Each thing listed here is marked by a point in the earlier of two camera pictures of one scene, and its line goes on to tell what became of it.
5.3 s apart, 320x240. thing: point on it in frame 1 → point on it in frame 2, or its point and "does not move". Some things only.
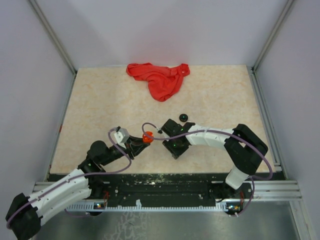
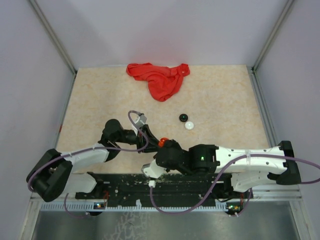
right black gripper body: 175,147 → 175,145
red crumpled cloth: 163,82 does not move
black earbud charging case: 183,117 does not move
